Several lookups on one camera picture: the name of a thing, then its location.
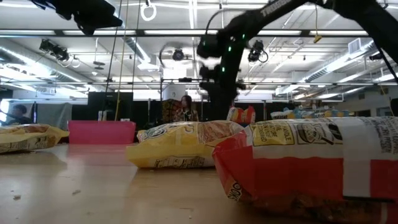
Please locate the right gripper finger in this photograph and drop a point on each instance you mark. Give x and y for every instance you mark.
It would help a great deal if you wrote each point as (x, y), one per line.
(227, 105)
(216, 105)

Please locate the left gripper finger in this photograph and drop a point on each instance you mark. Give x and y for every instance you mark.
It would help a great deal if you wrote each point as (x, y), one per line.
(99, 14)
(96, 26)

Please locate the red Maruchan ramen pack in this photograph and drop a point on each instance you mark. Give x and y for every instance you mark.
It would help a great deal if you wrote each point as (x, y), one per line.
(235, 115)
(295, 174)
(249, 114)

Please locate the blue Maruchan ramen pack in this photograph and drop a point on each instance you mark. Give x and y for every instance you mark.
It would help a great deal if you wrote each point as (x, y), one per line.
(323, 114)
(281, 115)
(340, 114)
(303, 114)

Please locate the yellow Maruchan ramen pack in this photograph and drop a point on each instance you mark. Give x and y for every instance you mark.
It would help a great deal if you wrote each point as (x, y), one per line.
(28, 137)
(174, 146)

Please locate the red plastic bin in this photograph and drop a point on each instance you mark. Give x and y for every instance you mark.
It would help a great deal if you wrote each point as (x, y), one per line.
(102, 132)

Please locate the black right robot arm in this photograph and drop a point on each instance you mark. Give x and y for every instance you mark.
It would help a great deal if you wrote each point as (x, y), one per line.
(280, 12)

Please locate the person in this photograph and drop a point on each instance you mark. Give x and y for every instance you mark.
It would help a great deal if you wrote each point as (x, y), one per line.
(19, 116)
(186, 107)

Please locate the black stage spotlights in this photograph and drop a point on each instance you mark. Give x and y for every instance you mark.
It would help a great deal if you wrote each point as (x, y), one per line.
(54, 49)

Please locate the black monitor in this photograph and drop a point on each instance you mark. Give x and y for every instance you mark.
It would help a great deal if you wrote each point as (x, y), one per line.
(96, 102)

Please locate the grey covered cabinet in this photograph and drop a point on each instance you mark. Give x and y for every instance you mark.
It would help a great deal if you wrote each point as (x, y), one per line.
(53, 113)

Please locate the yellow hanging tag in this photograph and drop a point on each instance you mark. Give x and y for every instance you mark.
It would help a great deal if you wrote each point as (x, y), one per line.
(317, 39)

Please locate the white ceiling vent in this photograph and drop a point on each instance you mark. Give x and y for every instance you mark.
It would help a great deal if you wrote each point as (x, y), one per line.
(354, 46)

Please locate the black ceiling speaker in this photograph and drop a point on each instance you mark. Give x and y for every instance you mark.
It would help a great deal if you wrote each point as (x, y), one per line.
(376, 56)

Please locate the silver ceiling air duct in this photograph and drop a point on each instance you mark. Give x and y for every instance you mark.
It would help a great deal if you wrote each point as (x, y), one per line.
(138, 51)
(335, 66)

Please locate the round black ceiling camera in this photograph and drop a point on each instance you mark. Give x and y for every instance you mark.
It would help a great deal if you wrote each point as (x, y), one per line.
(178, 55)

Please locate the horizontal black truss rail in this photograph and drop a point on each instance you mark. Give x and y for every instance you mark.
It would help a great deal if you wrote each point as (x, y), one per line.
(280, 83)

